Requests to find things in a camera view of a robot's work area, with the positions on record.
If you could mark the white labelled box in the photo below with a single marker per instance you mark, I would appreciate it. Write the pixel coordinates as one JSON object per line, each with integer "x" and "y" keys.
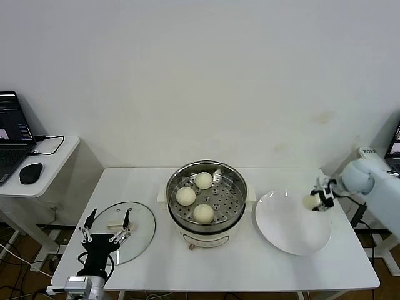
{"x": 368, "y": 153}

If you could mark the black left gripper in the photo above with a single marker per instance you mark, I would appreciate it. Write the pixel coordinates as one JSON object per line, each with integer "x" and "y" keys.
{"x": 100, "y": 250}

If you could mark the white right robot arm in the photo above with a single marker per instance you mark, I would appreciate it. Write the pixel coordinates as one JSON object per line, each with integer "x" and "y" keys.
{"x": 375, "y": 187}

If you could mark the round glass pot lid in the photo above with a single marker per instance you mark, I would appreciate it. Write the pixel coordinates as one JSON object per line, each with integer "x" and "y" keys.
{"x": 140, "y": 218}

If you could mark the white steamed baozi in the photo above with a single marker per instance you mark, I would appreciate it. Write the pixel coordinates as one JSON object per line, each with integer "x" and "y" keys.
{"x": 203, "y": 180}
{"x": 310, "y": 202}
{"x": 203, "y": 213}
{"x": 186, "y": 197}

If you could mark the white side desk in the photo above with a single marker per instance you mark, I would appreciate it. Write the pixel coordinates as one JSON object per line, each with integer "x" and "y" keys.
{"x": 59, "y": 168}
{"x": 384, "y": 250}

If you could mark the perforated steel steamer basket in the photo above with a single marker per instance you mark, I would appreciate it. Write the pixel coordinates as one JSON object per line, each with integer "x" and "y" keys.
{"x": 225, "y": 200}

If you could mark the black open laptop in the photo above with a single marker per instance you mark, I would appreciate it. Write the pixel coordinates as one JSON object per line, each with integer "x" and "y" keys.
{"x": 394, "y": 147}
{"x": 12, "y": 147}

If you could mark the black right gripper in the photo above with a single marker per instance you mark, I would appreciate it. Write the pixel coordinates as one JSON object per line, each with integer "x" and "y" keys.
{"x": 328, "y": 198}

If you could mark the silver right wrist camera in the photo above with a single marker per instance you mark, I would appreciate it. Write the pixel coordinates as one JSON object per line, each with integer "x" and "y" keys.
{"x": 322, "y": 181}

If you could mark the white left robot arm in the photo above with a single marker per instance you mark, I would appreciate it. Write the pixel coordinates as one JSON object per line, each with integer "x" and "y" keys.
{"x": 97, "y": 287}

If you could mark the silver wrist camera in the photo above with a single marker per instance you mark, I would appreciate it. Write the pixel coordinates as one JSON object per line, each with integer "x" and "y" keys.
{"x": 322, "y": 181}
{"x": 78, "y": 284}

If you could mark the black computer mouse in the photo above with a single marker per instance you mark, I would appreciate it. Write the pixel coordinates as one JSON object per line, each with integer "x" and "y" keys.
{"x": 30, "y": 173}

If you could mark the round white plate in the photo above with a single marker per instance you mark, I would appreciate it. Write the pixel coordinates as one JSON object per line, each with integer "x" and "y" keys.
{"x": 287, "y": 225}

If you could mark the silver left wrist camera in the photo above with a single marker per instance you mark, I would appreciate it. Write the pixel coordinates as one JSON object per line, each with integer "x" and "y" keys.
{"x": 78, "y": 284}

